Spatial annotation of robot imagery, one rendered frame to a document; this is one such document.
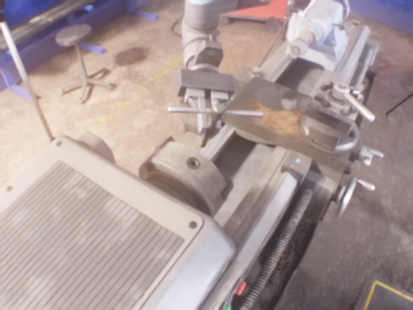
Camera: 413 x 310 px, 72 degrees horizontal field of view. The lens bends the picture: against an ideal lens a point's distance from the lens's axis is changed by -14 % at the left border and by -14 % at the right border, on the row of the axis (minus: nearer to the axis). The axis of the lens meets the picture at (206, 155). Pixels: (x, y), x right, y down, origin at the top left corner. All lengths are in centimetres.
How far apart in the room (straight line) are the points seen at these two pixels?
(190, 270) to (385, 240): 191
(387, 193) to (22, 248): 237
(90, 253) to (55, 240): 8
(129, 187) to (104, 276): 19
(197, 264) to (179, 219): 9
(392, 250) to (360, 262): 27
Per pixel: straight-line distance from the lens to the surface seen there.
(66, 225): 63
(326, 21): 177
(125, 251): 57
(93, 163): 70
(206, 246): 58
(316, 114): 121
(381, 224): 240
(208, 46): 74
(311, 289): 202
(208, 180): 83
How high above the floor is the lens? 184
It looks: 48 degrees down
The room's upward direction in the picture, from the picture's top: 1 degrees counter-clockwise
